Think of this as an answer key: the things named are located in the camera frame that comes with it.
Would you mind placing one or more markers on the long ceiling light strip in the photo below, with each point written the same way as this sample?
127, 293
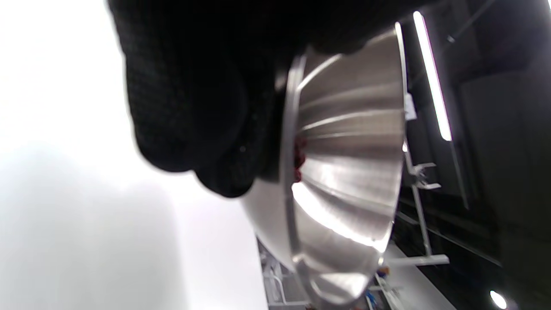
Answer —
432, 77

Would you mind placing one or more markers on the stainless steel bowl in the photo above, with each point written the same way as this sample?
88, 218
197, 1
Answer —
353, 129

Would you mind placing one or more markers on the pile of dark red cranberries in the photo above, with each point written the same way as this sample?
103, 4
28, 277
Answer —
299, 157

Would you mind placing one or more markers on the person's left hand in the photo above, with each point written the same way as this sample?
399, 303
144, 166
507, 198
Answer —
193, 86

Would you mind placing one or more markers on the white metal frame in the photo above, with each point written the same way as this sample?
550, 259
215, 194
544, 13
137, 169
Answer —
424, 215

